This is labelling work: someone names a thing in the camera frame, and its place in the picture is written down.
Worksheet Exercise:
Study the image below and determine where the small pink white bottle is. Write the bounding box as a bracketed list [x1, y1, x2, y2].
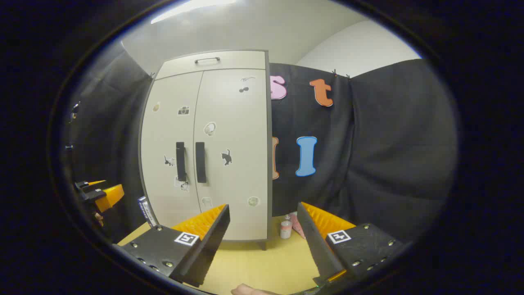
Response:
[280, 214, 293, 240]

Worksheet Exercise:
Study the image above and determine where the watermelon slice toy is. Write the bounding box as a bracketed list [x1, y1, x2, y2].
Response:
[290, 212, 307, 239]

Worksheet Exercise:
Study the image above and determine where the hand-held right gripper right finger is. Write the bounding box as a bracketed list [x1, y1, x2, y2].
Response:
[297, 202, 406, 287]

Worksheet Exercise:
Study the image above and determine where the cabinet door with camera sticker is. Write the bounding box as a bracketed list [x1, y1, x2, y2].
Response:
[140, 71, 204, 230]

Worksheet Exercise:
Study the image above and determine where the blue and white box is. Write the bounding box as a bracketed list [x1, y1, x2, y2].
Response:
[138, 196, 158, 228]

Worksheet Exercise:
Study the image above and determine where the cabinet door with headphones sticker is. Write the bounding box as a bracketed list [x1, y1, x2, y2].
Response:
[193, 69, 269, 241]

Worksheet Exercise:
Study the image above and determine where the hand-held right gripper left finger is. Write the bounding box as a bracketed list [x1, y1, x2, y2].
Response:
[117, 204, 230, 288]

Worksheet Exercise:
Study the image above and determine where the white cabinet drawer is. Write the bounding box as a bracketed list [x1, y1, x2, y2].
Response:
[156, 51, 267, 80]

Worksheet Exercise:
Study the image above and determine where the black backdrop cloth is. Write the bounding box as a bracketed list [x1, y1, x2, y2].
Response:
[270, 59, 458, 242]
[68, 41, 154, 242]

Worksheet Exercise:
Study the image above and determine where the white double-door shoe cabinet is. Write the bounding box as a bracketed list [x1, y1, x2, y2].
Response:
[138, 49, 274, 251]

